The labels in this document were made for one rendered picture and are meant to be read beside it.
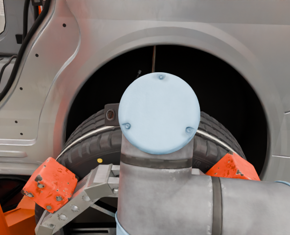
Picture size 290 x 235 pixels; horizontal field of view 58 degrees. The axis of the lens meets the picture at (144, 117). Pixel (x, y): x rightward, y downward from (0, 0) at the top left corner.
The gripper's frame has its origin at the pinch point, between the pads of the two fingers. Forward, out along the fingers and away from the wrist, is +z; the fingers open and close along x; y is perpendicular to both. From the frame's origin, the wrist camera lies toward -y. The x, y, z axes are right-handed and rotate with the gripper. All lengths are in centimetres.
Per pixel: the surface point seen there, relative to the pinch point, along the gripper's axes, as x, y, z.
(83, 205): -20.4, -13.8, -7.7
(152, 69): 21, -1, 49
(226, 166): -10.2, 16.5, -8.9
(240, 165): -9.5, 18.9, -10.4
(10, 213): -37, -51, 28
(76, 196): -18.2, -15.2, -8.9
